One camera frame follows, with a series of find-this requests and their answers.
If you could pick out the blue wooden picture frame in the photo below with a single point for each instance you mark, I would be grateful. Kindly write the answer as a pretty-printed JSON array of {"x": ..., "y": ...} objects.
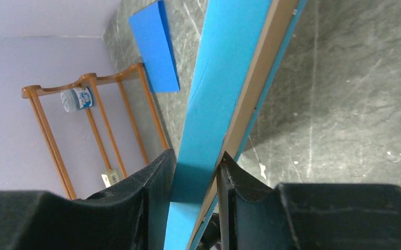
[{"x": 240, "y": 49}]

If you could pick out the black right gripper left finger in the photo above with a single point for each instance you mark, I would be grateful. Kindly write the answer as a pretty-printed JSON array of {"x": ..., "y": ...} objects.
[{"x": 131, "y": 214}]

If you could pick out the blue white round tin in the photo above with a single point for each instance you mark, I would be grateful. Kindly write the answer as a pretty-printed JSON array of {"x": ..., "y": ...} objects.
[{"x": 77, "y": 99}]

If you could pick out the white medicine box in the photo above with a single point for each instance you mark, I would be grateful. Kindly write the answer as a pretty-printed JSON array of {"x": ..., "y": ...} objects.
[{"x": 110, "y": 178}]

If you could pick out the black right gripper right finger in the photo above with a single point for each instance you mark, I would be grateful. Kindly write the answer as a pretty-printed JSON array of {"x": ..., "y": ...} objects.
[{"x": 305, "y": 215}]

